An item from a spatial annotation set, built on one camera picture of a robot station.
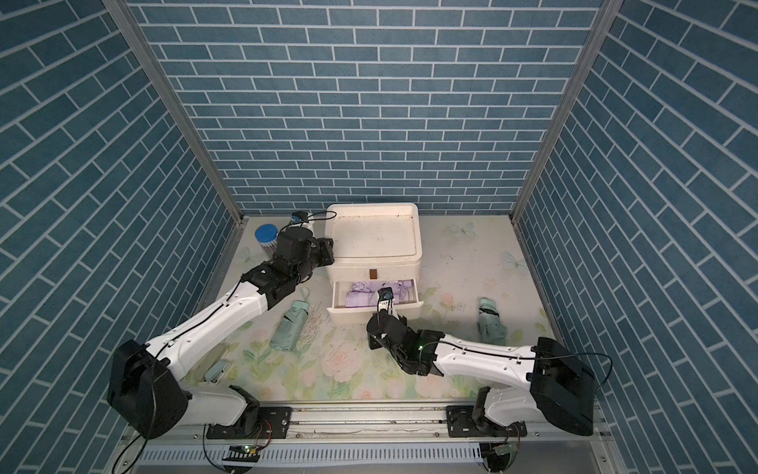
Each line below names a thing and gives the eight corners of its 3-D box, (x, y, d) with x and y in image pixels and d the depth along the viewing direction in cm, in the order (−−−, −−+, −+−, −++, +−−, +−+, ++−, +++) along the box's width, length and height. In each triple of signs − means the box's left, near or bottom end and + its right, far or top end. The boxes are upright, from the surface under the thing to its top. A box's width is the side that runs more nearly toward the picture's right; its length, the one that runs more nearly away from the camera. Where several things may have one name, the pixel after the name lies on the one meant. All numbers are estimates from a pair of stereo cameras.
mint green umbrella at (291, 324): (270, 347, 88) (267, 343, 86) (300, 291, 101) (297, 286, 98) (291, 352, 87) (288, 348, 85) (318, 296, 100) (316, 291, 97)
